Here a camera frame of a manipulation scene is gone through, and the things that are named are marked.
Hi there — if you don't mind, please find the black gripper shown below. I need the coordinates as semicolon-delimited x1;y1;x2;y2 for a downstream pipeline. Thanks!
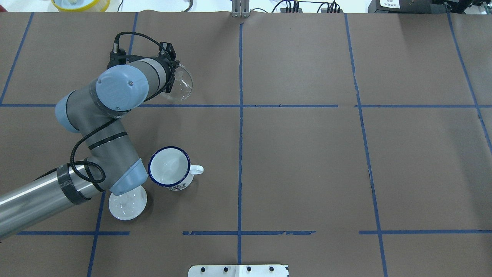
158;42;180;93

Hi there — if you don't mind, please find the white enamel cup lid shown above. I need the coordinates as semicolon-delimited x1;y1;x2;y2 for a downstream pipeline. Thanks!
108;186;148;221

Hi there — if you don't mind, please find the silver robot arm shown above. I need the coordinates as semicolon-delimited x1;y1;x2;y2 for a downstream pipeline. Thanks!
0;42;180;240

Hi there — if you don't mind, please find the white enamel mug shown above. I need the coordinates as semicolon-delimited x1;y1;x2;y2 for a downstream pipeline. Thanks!
147;147;204;191

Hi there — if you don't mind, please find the yellow rimmed bowl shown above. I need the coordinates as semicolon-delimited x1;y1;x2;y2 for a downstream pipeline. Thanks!
51;0;111;12

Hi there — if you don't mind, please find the black desktop computer box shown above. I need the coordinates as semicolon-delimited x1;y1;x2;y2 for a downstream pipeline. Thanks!
367;0;447;14

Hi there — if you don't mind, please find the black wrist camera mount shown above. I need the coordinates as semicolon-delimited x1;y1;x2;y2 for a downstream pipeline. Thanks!
106;48;129;69

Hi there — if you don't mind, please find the aluminium frame post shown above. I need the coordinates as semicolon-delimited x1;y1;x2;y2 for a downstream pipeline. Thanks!
231;0;251;18

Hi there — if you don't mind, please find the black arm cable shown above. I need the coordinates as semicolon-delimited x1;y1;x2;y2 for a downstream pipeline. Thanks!
69;32;175;193

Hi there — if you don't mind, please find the white camera pedestal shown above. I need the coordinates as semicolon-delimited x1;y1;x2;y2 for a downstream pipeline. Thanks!
188;264;289;277

